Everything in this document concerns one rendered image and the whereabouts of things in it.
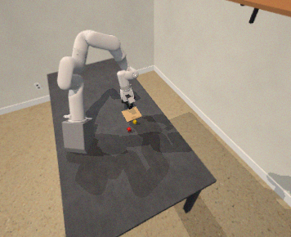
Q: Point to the orange mat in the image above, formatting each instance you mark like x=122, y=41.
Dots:
x=131, y=114

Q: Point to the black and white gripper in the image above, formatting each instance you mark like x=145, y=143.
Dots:
x=123, y=94

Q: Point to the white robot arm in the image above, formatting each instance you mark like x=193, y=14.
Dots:
x=76, y=64

